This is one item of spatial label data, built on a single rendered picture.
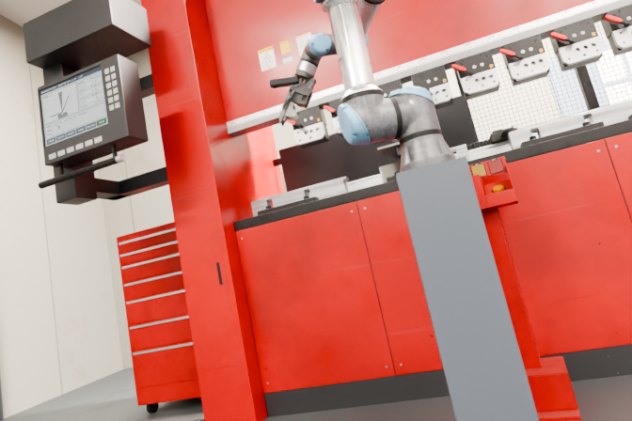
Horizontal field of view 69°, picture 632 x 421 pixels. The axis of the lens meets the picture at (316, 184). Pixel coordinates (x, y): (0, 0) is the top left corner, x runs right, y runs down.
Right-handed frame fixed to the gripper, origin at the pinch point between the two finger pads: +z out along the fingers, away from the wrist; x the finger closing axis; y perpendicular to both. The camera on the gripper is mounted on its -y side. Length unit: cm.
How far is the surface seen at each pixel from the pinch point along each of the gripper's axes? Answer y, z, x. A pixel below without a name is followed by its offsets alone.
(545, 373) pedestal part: 112, 47, -28
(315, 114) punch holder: 6.5, -13.1, 42.7
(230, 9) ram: -58, -51, 61
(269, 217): 5, 40, 32
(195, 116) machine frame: -46, 9, 36
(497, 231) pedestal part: 87, 10, -15
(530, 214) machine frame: 103, -1, 4
